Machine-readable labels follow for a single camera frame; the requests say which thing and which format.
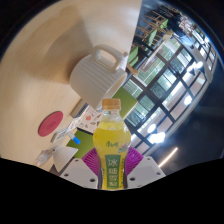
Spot white ribbed mug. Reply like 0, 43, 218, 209
69, 44, 129, 110

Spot yellow drink bottle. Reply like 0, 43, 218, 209
92, 98, 132, 190

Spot flat round red coaster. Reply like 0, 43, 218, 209
37, 110, 64, 138

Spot white paper sachet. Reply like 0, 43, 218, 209
34, 149, 54, 167

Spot light wooden dining table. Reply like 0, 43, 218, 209
143, 29, 175, 68

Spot long curved linear light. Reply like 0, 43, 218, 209
158, 146, 179, 168

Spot wooden chairs with green seats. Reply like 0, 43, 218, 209
128, 6, 201, 78

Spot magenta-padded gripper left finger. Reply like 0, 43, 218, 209
59, 147, 100, 190

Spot blue-capped glue stick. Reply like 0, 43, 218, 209
67, 131, 82, 145

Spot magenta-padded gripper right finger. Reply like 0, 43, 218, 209
123, 146, 167, 190

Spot large dark-framed grid window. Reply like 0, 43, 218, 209
123, 19, 218, 158

